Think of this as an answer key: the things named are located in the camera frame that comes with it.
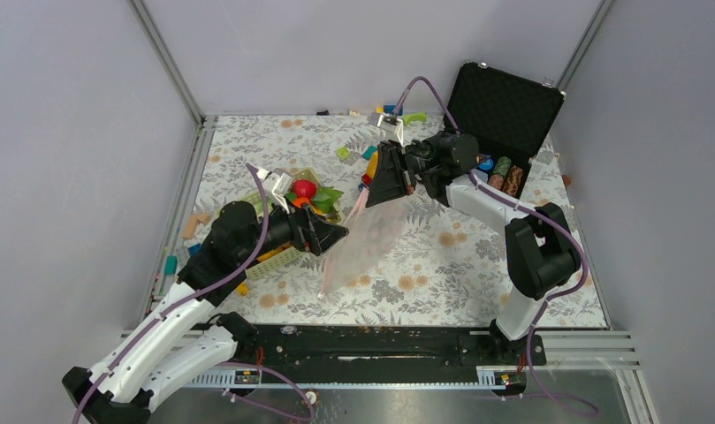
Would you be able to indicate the blue yellow brick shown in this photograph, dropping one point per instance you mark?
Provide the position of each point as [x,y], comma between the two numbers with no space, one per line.
[388,109]

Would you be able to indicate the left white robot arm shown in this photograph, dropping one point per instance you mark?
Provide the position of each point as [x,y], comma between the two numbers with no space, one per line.
[133,380]

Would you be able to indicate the green toy leaf vegetable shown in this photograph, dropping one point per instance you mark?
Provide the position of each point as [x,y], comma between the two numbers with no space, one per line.
[324,201]

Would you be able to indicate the yellow toy block sailboat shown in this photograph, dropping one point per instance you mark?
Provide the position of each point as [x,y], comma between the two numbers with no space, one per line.
[370,172]

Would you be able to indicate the blue grey block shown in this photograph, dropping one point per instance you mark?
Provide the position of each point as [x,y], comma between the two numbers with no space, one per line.
[194,249]

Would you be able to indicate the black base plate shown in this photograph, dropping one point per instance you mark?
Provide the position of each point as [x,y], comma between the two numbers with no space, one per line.
[350,356]

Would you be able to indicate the red toy apple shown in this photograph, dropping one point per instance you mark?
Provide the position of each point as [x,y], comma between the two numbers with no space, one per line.
[303,188]

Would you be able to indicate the small green toy block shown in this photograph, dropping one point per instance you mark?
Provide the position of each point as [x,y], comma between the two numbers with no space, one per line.
[343,153]

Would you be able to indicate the floral table mat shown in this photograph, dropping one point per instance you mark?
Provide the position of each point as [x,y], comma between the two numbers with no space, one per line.
[446,269]

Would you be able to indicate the pale green plastic basket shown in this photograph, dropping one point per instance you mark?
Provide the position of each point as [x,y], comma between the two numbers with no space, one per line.
[274,185]

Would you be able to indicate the teal block at rail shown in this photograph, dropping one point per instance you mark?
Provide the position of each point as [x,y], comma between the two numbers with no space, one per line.
[170,265]

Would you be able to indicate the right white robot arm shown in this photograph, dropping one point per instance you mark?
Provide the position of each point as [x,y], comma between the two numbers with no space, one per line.
[541,252]

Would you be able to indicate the black poker chip case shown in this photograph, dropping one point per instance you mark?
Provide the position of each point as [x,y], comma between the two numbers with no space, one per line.
[510,116]

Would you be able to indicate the clear pink dotted zip bag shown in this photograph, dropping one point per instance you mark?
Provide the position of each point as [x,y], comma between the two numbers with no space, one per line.
[373,233]

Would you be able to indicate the teal toy block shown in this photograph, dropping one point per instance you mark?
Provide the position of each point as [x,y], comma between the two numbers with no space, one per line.
[368,153]

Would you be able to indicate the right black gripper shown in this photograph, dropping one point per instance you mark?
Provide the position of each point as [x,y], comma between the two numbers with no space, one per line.
[389,183]

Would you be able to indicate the tan wooden block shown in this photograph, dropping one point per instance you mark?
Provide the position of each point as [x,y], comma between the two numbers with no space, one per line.
[193,222]

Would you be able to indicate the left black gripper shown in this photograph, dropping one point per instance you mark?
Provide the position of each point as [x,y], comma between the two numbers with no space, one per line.
[319,242]

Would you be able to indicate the yellow toy fruit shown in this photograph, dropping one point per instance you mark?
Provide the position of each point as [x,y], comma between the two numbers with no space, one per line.
[270,254]

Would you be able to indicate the green arch block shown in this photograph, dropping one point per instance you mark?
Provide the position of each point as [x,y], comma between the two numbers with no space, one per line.
[418,117]

